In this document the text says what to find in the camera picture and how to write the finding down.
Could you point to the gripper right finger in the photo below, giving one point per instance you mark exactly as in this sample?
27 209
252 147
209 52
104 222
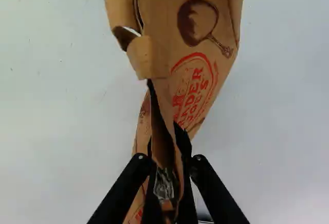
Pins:
218 185

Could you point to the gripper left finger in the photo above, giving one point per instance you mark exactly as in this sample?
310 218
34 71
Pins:
120 183

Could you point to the brown paper grocery bag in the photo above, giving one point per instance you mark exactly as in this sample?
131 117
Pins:
180 54

